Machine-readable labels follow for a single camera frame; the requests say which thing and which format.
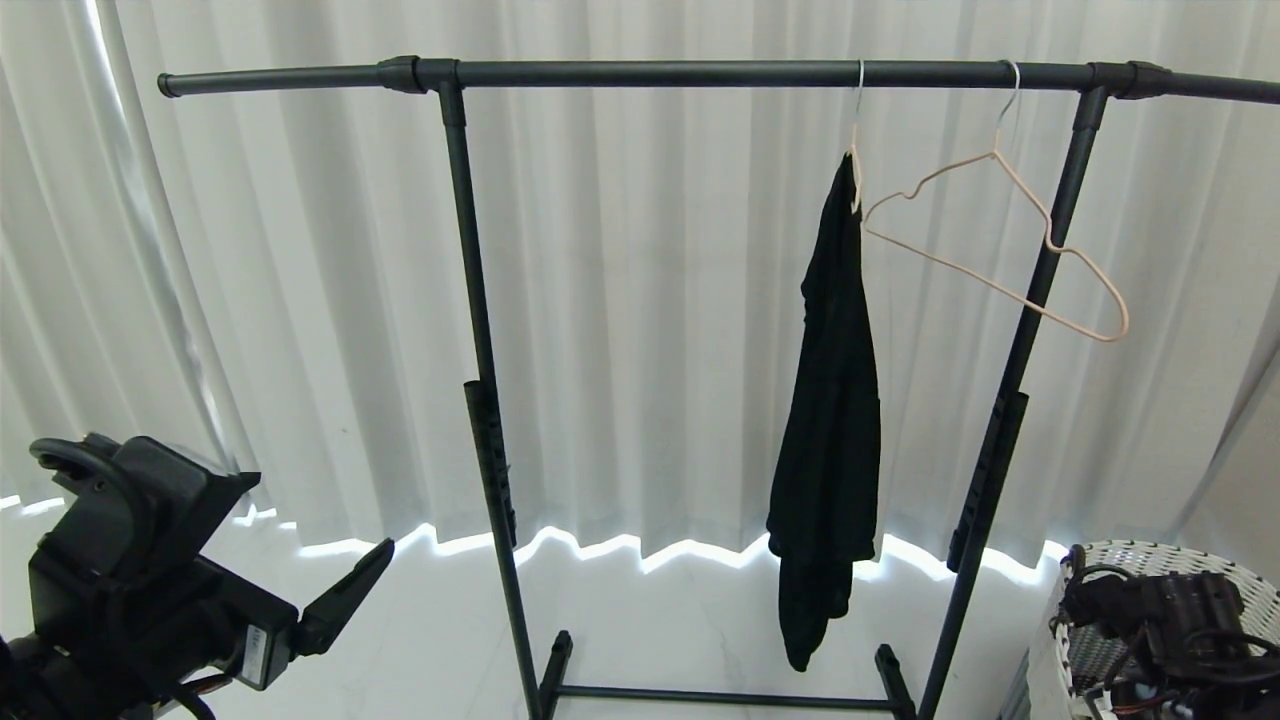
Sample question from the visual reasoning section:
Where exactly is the black cable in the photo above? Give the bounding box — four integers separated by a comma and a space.
28, 437, 216, 720

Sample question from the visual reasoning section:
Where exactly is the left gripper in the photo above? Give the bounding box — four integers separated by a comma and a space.
28, 538, 396, 706

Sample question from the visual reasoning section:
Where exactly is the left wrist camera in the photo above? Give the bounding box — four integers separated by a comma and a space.
28, 432, 263, 601

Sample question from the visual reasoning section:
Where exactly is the pink clothes hanger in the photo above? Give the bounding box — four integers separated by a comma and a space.
848, 60, 867, 216
862, 62, 1131, 343

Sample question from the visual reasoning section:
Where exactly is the white laundry basket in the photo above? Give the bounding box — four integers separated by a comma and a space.
1025, 540, 1280, 720

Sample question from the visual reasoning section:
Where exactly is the black clothes rack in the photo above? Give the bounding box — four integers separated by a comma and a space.
157, 55, 1280, 720

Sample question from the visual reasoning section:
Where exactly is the white curtain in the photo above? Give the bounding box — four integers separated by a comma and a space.
0, 0, 1280, 576

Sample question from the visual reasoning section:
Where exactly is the black short-sleeved shirt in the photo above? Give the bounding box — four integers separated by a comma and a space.
766, 152, 883, 673

